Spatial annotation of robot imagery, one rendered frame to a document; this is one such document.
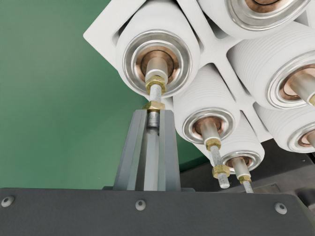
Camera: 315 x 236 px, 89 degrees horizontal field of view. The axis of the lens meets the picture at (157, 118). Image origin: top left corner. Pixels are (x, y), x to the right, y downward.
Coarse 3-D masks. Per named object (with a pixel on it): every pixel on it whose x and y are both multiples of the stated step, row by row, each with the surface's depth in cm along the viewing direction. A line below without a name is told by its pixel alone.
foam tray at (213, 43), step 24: (120, 0) 20; (144, 0) 20; (192, 0) 19; (96, 24) 21; (120, 24) 21; (192, 24) 21; (216, 24) 27; (312, 24) 21; (96, 48) 23; (216, 48) 23; (144, 96) 29; (240, 96) 28
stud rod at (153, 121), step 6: (156, 84) 14; (150, 90) 14; (156, 90) 13; (150, 96) 13; (156, 96) 13; (150, 114) 11; (156, 114) 11; (150, 120) 11; (156, 120) 11; (150, 126) 10; (156, 126) 10; (150, 132) 11; (156, 132) 11
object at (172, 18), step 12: (156, 0) 23; (168, 0) 24; (144, 12) 17; (156, 12) 16; (168, 12) 17; (180, 12) 21; (132, 24) 16; (144, 24) 15; (156, 24) 15; (168, 24) 15; (180, 24) 15; (120, 36) 16; (132, 36) 16; (180, 36) 16; (192, 36) 16; (120, 48) 17; (192, 48) 16; (120, 60) 17; (192, 60) 17; (120, 72) 18; (192, 72) 18; (168, 96) 21
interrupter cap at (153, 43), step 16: (144, 32) 15; (160, 32) 15; (128, 48) 16; (144, 48) 16; (160, 48) 16; (176, 48) 16; (128, 64) 17; (144, 64) 18; (176, 64) 17; (192, 64) 17; (128, 80) 18; (144, 80) 19; (176, 80) 18
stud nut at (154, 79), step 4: (152, 76) 14; (156, 76) 14; (148, 80) 14; (152, 80) 14; (156, 80) 14; (160, 80) 14; (164, 80) 14; (148, 84) 14; (152, 84) 14; (160, 84) 14; (164, 84) 14; (148, 88) 14; (164, 88) 14; (148, 92) 15; (164, 92) 15
